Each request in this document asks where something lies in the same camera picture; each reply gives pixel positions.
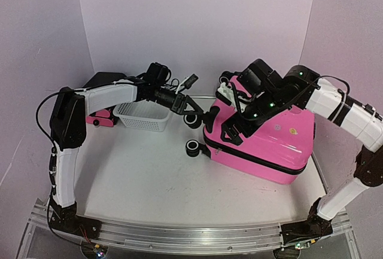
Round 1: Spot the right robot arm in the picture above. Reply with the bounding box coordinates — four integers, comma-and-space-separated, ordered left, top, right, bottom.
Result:
211, 59, 382, 246

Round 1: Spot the small green circuit board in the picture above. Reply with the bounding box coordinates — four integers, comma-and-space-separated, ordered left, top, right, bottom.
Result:
93, 244, 107, 258

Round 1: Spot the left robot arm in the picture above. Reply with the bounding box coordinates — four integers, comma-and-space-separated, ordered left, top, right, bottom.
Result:
43, 63, 203, 240

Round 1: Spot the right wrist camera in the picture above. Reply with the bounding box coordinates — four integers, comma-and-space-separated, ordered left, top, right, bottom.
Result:
215, 81, 251, 109

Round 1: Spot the pink hard-shell suitcase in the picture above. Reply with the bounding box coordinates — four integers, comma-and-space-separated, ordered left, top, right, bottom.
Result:
183, 70, 315, 185

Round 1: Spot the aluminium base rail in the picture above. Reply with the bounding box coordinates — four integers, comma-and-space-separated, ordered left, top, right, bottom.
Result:
16, 200, 360, 258

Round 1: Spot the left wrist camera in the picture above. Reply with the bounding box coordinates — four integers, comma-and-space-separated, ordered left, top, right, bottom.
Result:
176, 74, 199, 93

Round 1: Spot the white plastic mesh basket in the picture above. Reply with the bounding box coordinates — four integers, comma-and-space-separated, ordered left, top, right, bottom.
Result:
113, 101, 171, 132

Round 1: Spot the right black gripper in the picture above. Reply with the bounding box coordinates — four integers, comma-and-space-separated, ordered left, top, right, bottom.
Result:
221, 89, 284, 147

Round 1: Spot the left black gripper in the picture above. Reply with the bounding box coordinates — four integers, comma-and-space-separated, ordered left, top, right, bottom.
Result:
152, 85, 205, 115

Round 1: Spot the black pink drawer organizer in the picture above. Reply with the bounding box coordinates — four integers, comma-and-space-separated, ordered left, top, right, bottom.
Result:
83, 72, 126, 127

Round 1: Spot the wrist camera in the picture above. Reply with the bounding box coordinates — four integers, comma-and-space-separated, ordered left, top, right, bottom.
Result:
215, 81, 251, 109
176, 74, 199, 93

